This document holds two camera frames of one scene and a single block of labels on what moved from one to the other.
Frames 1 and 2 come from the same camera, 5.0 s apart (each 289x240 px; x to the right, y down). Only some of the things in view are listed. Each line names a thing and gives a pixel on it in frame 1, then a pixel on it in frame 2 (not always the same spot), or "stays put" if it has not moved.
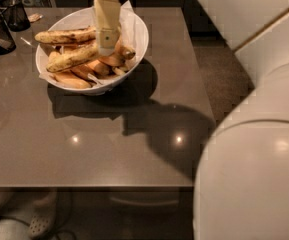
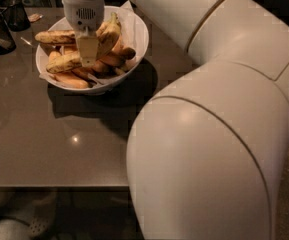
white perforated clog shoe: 44,216 stays put
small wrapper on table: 34,17 stays put
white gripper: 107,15 → 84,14
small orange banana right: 117,60 stays put
